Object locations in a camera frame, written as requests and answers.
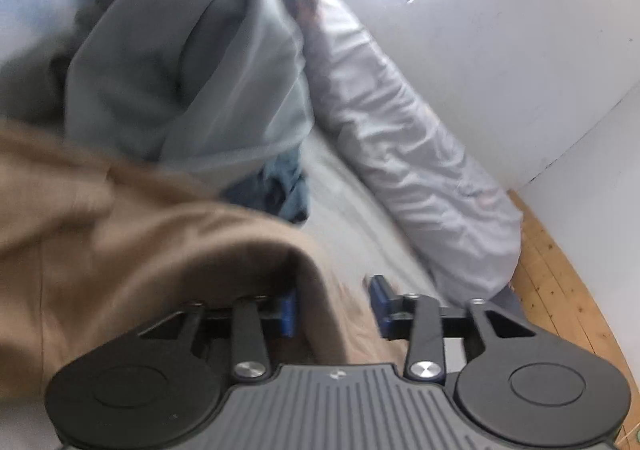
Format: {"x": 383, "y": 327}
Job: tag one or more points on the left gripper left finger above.
{"x": 233, "y": 340}

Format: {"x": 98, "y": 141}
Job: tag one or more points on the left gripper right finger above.
{"x": 498, "y": 345}

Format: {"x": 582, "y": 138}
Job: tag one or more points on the tan t-shirt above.
{"x": 91, "y": 248}

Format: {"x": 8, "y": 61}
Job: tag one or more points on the wooden bed headboard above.
{"x": 555, "y": 298}

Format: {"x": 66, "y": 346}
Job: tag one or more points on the dark blue garment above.
{"x": 279, "y": 189}

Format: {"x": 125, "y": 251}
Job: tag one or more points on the light grey bed sheet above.
{"x": 355, "y": 232}

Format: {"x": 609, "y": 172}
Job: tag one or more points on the light grey rolled duvet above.
{"x": 459, "y": 221}

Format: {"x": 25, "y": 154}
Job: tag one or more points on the grey-green hoodie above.
{"x": 215, "y": 88}

